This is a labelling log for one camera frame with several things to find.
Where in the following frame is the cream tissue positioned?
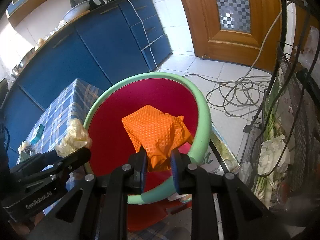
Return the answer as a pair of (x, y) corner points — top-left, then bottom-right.
(55, 119), (92, 158)

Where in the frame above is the orange textured cloth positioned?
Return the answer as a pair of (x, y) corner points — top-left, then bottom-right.
(121, 105), (194, 172)

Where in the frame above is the blue kitchen cabinet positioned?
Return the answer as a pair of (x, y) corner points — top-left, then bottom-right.
(3, 0), (171, 166)

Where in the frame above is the white teal cardboard box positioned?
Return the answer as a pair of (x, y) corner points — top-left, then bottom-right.
(30, 124), (44, 145)

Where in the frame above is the blue plaid tablecloth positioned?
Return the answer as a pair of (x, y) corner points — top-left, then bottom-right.
(17, 79), (103, 163)

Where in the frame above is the red basin with green rim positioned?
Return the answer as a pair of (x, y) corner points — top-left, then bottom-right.
(83, 71), (212, 205)

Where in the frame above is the white ceramic bowl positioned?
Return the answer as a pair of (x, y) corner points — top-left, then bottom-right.
(63, 1), (90, 22)

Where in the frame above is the wooden door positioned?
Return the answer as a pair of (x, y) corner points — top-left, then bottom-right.
(181, 0), (281, 71)

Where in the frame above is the black wire rack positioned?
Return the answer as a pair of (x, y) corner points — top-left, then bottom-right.
(242, 0), (319, 211)

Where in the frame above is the coiled grey cable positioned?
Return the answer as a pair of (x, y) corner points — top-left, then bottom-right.
(182, 10), (283, 119)

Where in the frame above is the white power cable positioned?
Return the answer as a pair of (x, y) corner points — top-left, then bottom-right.
(106, 0), (161, 73)

